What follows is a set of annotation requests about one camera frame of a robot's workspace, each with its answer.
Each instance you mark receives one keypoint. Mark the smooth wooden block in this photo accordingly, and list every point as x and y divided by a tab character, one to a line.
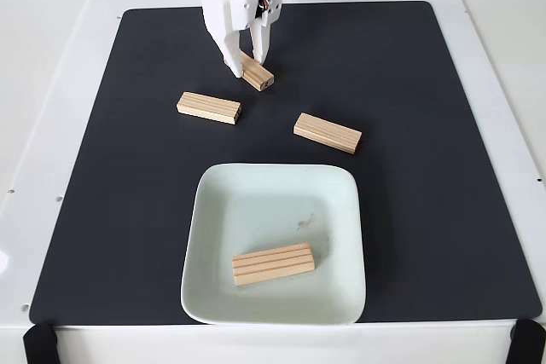
258	75

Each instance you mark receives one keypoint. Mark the striped wooden block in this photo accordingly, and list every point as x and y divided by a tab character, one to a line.
327	133
209	107

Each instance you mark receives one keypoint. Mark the grooved wooden block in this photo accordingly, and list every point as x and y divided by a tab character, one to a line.
273	264

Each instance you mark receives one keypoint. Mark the pale green square plate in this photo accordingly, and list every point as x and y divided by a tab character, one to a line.
332	296

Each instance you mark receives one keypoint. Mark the black rubber mat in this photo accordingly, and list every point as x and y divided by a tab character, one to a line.
128	210

